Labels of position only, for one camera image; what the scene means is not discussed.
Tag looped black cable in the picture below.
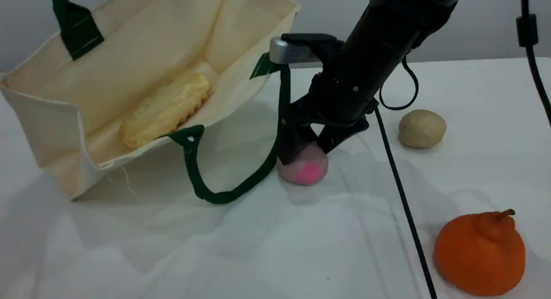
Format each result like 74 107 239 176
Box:
379 56 420 111

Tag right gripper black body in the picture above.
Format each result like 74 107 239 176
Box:
286 71 379 134

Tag black cable with clip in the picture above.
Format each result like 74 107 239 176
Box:
516 0 551 128

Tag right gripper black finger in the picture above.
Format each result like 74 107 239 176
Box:
279 120 319 164
319 118 370 154

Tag white canvas bag green handles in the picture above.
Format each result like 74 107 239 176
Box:
0 0 301 205

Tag orange tangerine with stem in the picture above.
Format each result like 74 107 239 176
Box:
433 209 526 297

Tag long striped bread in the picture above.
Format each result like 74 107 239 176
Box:
121 71 212 150

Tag pink peach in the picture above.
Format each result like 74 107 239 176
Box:
277 143 329 187

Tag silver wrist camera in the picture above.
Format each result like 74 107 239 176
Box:
269 32 345 65

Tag beige potato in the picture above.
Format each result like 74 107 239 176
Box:
398 110 447 150

